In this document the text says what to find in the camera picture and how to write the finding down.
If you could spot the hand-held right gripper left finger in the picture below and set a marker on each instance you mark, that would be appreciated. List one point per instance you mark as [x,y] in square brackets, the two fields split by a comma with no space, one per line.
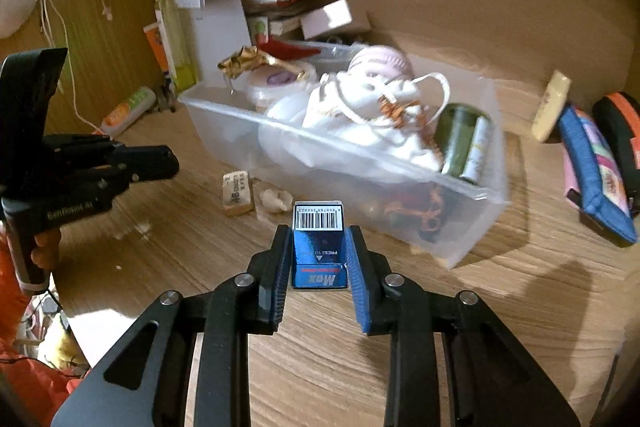
[280,302]

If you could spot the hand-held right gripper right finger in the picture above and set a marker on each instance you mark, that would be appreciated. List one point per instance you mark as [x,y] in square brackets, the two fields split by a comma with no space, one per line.
[357,302]

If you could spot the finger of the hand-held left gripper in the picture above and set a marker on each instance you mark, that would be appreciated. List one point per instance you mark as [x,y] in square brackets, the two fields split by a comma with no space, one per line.
[150,155]
[150,172]

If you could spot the blue staple box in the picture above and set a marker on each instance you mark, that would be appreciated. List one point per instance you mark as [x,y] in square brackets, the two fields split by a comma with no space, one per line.
[319,252]

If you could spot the clear plastic storage bin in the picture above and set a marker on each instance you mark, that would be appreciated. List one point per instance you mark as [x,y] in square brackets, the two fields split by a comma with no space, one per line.
[350,172]

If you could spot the translucent tape roll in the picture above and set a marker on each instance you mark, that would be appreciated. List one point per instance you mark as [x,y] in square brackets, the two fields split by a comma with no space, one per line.
[280,112]

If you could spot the green glass bottle white label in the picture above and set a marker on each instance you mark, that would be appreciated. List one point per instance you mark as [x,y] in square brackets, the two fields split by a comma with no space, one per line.
[457,142]

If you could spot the wooden desktop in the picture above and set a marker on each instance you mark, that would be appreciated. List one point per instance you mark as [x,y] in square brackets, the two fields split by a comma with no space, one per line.
[350,357]

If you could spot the person's left hand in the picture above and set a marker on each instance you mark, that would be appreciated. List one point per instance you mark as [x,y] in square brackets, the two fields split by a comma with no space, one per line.
[46,252]

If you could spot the orange white tube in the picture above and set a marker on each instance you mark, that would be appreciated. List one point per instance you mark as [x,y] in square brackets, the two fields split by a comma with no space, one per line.
[127,112]

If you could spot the eraser with paper sleeve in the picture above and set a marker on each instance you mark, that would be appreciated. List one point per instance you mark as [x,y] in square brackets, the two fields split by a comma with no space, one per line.
[237,193]

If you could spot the small white lump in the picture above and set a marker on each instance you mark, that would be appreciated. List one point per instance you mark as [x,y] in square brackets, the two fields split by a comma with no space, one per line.
[275,201]

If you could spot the orange box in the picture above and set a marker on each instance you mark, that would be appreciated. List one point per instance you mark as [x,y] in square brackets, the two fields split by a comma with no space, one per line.
[156,47]

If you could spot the red orange knotted ornament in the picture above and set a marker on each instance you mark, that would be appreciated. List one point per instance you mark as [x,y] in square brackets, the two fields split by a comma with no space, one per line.
[420,212]

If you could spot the white file holder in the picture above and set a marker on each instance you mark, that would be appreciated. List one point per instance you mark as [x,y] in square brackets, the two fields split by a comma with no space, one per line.
[220,37]

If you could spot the gold foil wrapper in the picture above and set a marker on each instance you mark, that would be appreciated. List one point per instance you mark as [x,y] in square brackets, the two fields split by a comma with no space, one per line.
[250,59]

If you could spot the round white container purple label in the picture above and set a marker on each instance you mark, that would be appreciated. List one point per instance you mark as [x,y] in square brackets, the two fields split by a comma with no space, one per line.
[277,79]

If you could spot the macaron print box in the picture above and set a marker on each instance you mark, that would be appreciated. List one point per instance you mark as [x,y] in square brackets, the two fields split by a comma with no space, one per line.
[260,29]

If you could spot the red cloth pouch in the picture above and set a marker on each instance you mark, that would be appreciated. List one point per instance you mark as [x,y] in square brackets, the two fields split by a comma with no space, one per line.
[295,49]

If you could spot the yellow plush toy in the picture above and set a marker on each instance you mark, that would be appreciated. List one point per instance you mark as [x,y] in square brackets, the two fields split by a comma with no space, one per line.
[65,347]

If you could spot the stack of books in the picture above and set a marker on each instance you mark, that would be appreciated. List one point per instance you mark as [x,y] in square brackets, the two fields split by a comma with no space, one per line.
[285,2]

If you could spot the white cardboard box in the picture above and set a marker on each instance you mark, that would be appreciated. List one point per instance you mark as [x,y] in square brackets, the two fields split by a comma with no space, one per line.
[327,18]

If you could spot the person's orange clothing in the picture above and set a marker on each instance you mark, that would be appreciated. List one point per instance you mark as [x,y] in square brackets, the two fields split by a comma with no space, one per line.
[25,387]

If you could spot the cream sunscreen bottle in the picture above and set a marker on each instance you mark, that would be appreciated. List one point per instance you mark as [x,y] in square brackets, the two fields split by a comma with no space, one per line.
[550,107]

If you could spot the blue pencil case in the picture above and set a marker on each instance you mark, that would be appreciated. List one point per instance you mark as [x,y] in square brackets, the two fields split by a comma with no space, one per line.
[600,172]

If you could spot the black orange zip case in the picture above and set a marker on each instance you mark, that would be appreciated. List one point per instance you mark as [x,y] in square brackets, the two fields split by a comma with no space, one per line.
[620,132]

